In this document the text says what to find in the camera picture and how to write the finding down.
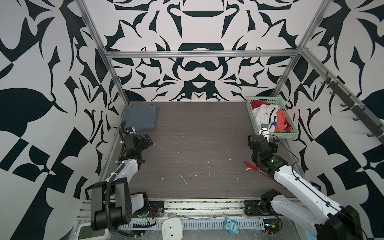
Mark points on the white tablet screen device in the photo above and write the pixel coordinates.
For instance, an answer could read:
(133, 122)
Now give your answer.
(85, 232)

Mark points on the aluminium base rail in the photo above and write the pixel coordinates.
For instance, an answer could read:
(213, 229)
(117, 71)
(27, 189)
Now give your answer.
(204, 207)

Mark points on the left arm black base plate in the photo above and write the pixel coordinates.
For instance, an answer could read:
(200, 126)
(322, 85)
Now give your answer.
(155, 209)

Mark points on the red pen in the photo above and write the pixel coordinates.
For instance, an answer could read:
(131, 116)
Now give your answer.
(253, 167)

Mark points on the blue owl toy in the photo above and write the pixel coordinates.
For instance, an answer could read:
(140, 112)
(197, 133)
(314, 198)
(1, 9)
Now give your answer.
(231, 226)

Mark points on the red t shirt in basket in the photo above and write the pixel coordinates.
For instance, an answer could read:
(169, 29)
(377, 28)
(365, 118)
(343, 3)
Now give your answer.
(283, 124)

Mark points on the horizontal aluminium frame bar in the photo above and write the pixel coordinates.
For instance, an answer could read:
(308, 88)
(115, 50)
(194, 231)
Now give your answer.
(201, 54)

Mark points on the green plastic basket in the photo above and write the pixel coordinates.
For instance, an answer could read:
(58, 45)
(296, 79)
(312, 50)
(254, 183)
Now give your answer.
(295, 133)

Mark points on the black wall hook rack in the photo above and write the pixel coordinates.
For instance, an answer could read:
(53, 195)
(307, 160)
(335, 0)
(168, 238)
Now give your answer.
(351, 102)

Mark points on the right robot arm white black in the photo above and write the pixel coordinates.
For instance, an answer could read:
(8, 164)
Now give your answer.
(343, 224)

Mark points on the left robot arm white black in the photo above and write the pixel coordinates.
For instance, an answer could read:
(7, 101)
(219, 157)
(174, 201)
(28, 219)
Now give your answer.
(112, 204)

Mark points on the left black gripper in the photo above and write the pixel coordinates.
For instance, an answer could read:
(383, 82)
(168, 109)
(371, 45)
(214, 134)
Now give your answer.
(144, 144)

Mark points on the grey blue t shirt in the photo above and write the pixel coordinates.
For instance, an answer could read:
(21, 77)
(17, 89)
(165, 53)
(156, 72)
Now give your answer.
(142, 118)

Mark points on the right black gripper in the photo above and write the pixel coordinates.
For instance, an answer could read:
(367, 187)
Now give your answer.
(250, 141)

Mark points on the white box device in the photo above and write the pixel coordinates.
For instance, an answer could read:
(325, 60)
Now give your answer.
(172, 229)

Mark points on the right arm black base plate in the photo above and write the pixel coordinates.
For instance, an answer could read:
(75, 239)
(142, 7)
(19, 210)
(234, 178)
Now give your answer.
(255, 208)

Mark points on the white t shirt in basket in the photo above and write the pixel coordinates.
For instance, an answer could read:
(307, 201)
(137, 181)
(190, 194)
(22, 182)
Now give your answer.
(268, 115)

